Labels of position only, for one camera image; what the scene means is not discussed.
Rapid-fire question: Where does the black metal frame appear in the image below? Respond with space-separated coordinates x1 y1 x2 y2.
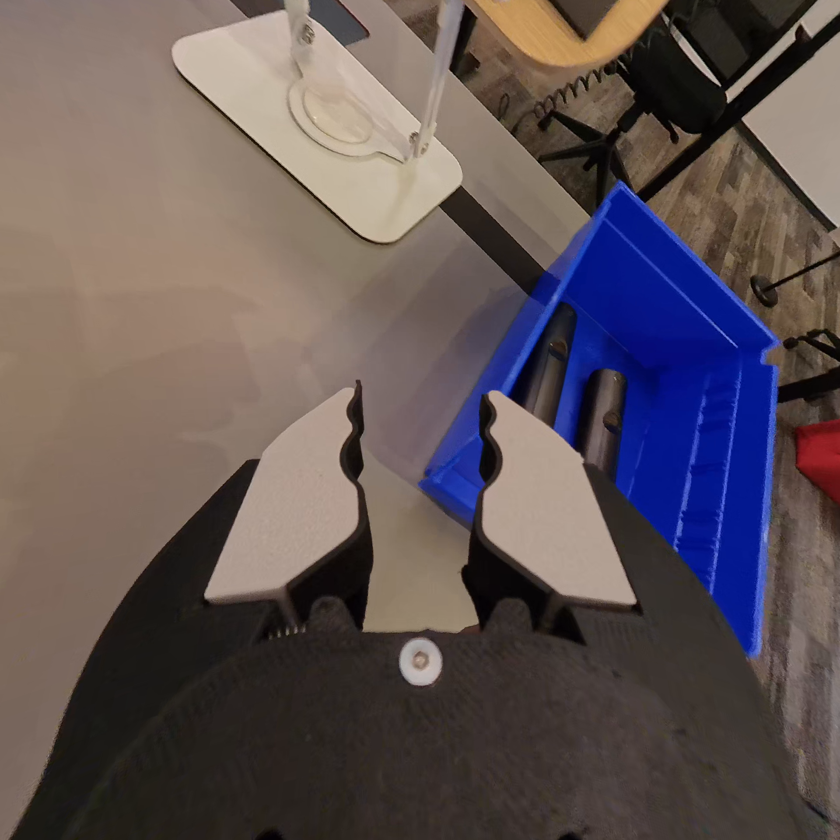
637 0 840 204
777 328 840 404

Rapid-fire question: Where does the black remote control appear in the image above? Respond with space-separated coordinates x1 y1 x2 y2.
577 369 629 487
521 302 578 427

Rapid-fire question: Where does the coiled black cable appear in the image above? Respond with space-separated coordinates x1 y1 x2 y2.
499 56 631 132

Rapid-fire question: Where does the black office chair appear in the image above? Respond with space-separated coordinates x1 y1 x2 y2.
538 33 729 198

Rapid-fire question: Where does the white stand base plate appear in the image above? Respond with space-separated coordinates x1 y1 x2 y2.
172 0 468 245

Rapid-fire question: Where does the blue plastic bin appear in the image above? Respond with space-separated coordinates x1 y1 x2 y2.
419 182 782 658

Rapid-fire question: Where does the red container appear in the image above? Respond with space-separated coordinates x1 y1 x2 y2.
794 421 840 503

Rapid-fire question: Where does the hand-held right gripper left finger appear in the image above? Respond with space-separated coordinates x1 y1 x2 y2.
203 379 375 632

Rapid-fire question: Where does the grey desk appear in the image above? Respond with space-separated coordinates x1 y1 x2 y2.
0 0 595 840

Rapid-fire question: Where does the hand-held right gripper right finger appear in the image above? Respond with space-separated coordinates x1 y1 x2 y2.
462 390 637 632

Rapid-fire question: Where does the black floor stand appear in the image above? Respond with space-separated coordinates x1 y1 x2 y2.
750 252 840 308

